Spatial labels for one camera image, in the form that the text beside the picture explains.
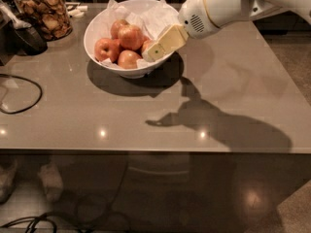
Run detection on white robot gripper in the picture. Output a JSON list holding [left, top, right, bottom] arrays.
[[142, 0, 250, 62]]

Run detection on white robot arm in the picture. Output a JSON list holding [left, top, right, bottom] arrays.
[[143, 0, 311, 62]]

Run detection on right red apple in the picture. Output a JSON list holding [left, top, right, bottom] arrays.
[[140, 40, 154, 56]]

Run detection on front red apple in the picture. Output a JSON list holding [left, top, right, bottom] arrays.
[[118, 50, 141, 69]]

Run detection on back red apple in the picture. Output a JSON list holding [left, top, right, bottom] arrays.
[[110, 19, 128, 39]]

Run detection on left red apple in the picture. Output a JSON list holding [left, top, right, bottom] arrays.
[[94, 38, 120, 62]]

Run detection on white ceramic bowl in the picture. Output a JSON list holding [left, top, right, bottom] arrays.
[[83, 0, 186, 80]]

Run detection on white crumpled paper liner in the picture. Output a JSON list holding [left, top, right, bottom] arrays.
[[98, 0, 181, 70]]

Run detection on small white packets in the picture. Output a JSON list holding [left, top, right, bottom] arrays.
[[67, 5, 88, 18]]

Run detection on glass jar of dried chips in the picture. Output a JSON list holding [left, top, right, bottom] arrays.
[[14, 0, 72, 41]]

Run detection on black appliance with silver handle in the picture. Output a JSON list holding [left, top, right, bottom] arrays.
[[0, 0, 48, 66]]

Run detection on black cable on table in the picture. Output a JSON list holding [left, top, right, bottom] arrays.
[[0, 73, 44, 116]]

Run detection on black cables on floor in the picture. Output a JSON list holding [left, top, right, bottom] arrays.
[[0, 155, 130, 233]]

